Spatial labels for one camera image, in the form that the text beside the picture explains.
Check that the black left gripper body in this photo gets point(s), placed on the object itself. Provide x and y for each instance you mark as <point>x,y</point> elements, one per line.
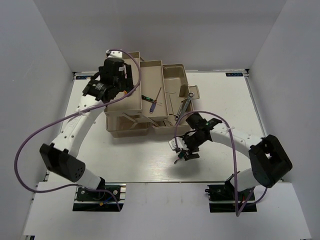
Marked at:
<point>125,83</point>

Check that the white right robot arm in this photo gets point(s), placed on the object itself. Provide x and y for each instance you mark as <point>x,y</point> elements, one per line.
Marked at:
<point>268,160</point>

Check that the large ratchet wrench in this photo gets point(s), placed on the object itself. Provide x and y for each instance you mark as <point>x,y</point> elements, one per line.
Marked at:
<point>185,103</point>

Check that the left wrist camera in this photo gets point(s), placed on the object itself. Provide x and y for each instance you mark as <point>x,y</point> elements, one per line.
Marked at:
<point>117,54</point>

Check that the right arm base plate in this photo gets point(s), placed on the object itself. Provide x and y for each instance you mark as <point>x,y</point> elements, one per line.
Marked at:
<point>223,201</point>

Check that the stubby green handled screwdriver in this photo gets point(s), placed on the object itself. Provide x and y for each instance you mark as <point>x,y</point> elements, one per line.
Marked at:
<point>179,157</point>

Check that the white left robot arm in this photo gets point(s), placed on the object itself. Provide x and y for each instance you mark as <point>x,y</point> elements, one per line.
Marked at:
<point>60,156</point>

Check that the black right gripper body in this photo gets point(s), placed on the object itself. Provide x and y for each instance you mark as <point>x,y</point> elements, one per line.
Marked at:
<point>192,142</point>

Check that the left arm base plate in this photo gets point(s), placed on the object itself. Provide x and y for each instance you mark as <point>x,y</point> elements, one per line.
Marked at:
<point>89,201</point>

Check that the blue handled long screwdriver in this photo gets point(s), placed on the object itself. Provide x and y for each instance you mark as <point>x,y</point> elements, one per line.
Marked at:
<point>154,103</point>

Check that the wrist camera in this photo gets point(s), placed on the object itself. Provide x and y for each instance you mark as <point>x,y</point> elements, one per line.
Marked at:
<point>117,54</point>
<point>177,144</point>

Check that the slim black green precision screwdriver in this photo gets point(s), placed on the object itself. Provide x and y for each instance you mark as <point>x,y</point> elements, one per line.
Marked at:
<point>150,100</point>

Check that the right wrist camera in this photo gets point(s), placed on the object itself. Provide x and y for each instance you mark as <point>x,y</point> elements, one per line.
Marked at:
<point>177,144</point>

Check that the beige plastic toolbox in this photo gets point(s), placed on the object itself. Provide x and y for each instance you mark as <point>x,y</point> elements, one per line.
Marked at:
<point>131,118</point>

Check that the small combination wrench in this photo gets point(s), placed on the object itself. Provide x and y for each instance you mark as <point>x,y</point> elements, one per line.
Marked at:
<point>177,116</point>

